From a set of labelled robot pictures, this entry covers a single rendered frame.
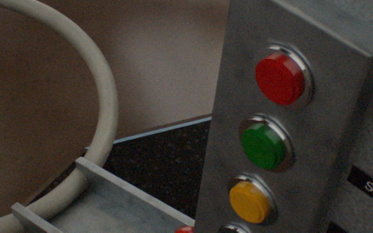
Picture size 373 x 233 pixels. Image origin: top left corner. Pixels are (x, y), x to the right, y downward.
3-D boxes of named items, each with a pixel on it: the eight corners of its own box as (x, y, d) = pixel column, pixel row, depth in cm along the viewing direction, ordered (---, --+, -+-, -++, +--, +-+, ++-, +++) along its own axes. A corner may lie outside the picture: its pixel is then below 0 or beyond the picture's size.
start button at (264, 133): (284, 169, 40) (292, 138, 38) (272, 179, 40) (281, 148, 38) (247, 143, 41) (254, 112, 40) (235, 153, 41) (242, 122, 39)
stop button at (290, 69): (302, 105, 37) (313, 67, 35) (290, 116, 36) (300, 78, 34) (261, 79, 38) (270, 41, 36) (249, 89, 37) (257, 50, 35)
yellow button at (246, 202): (268, 222, 44) (276, 196, 42) (258, 232, 43) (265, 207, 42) (235, 197, 45) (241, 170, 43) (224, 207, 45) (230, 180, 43)
